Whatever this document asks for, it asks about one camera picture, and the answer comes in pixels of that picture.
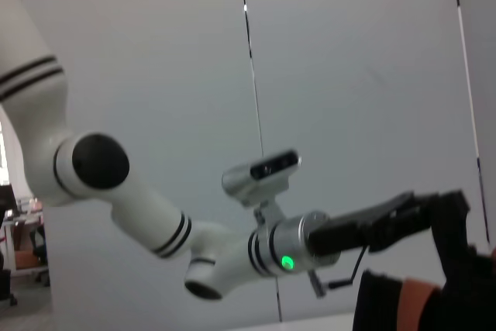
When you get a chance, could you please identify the brown cardboard box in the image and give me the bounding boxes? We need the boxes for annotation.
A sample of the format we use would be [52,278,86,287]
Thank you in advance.
[14,250,40,270]

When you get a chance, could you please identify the white office desk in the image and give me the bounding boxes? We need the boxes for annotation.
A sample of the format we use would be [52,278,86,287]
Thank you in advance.
[2,212,50,284]

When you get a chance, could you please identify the black office chair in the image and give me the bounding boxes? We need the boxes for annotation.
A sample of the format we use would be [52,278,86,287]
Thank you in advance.
[30,226,50,270]

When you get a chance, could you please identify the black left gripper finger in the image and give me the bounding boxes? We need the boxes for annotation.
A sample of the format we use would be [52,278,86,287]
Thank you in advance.
[390,189,470,219]
[367,213,434,253]

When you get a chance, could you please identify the black fabric food bag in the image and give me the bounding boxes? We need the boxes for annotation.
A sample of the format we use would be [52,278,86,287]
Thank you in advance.
[352,190,496,331]

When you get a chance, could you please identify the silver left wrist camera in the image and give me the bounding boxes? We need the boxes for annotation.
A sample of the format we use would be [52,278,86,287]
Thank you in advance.
[221,148,303,227]

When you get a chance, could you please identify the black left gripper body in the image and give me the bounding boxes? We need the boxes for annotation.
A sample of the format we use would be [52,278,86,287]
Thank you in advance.
[308,190,419,260]

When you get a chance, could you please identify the brown webbing bag strap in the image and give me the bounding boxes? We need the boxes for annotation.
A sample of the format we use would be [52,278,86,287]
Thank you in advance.
[398,278,443,331]

